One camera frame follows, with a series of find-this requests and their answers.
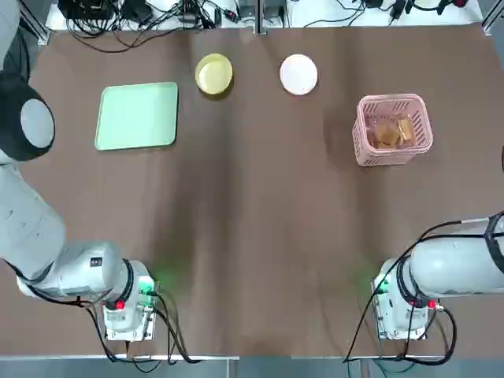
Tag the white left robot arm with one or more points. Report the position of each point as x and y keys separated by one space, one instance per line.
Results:
x=39 y=228

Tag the aluminium frame post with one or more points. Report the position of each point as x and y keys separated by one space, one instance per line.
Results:
x=260 y=17

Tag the aluminium frame rail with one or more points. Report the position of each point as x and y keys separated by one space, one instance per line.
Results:
x=44 y=34
x=492 y=17

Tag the white round plate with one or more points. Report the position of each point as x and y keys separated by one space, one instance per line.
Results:
x=298 y=74

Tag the green rectangular tray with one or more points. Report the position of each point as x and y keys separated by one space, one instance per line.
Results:
x=138 y=116

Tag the small pink slotted basket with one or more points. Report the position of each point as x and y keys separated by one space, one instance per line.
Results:
x=368 y=157

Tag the yellow round plate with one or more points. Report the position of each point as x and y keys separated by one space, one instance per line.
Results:
x=213 y=75

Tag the black power strip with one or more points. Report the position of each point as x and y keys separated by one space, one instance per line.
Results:
x=88 y=8

